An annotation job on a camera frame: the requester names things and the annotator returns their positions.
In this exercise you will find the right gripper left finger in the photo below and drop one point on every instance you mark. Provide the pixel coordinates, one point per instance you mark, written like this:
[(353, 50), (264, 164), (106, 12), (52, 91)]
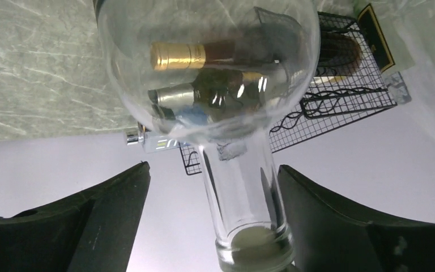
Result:
[(91, 230)]

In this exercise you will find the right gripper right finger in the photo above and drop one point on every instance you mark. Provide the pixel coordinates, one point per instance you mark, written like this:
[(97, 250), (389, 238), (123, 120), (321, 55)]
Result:
[(334, 233)]

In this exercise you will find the clear bottle dark label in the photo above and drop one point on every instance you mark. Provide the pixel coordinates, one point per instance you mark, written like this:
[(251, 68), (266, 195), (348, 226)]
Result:
[(247, 210)]

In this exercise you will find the clear frosted wine bottle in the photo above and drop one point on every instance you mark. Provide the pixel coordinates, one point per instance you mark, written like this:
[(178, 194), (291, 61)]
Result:
[(409, 30)]

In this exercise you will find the blue label clear bottle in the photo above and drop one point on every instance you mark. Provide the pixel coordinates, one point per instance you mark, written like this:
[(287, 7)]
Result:
[(157, 140)]

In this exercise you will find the green wine bottle silver cap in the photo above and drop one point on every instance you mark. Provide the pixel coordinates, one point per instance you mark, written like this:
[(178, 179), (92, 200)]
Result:
[(221, 90)]

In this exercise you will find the red wine bottle gold cap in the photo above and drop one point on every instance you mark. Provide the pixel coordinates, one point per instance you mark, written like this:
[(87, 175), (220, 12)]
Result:
[(338, 53)]

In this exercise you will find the black wire wine rack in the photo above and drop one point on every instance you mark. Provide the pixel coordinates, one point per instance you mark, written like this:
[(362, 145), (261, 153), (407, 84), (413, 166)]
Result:
[(329, 106)]

